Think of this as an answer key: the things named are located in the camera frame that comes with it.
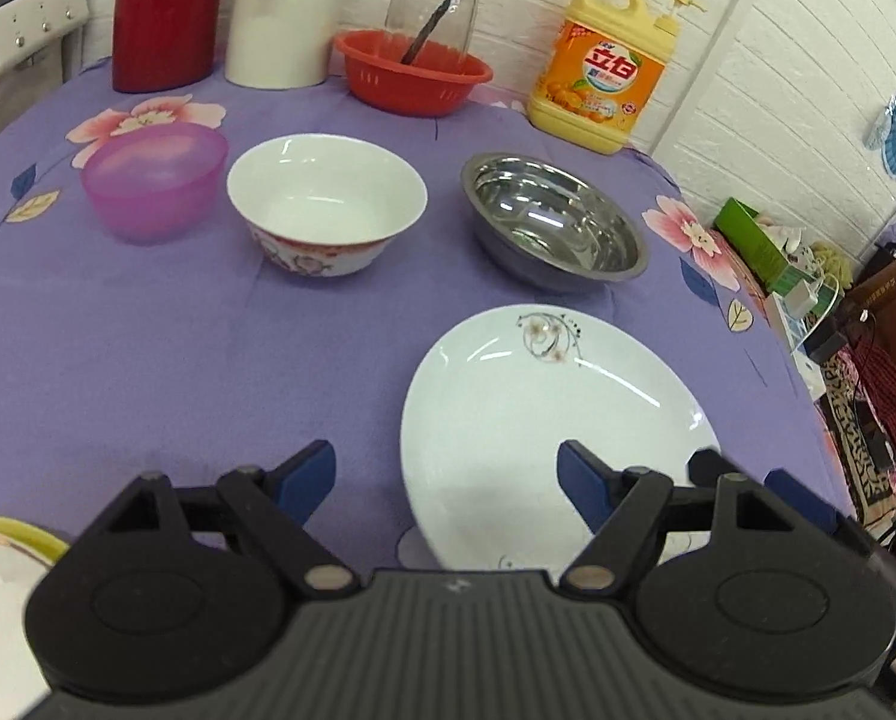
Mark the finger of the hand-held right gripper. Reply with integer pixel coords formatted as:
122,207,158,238
764,469,839,539
688,448,728,488

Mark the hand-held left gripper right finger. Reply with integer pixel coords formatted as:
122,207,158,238
557,441,801,593

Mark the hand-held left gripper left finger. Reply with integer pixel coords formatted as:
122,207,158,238
107,441,360,602

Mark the white floral plate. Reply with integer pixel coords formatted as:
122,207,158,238
399,305,721,571

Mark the patterned cloth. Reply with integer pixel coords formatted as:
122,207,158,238
819,356,896,533

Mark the purple floral tablecloth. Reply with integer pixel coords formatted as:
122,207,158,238
0,56,861,720

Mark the white charger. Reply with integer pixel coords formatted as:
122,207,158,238
781,281,822,316

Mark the green box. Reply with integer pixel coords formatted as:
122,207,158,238
712,197,798,295

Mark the stainless steel bowl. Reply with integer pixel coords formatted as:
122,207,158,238
461,152,650,293

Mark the white floral ceramic bowl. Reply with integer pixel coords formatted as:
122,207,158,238
227,135,428,278

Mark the pink plastic bowl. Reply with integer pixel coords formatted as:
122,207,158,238
80,124,229,245

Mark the yellow detergent bottle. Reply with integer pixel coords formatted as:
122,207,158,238
527,0,708,156

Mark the red plastic basket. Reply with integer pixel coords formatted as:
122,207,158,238
333,30,494,119

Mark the white plastic jug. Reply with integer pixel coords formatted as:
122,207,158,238
224,0,351,89

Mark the red thermos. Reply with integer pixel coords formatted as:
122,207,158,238
110,0,220,95

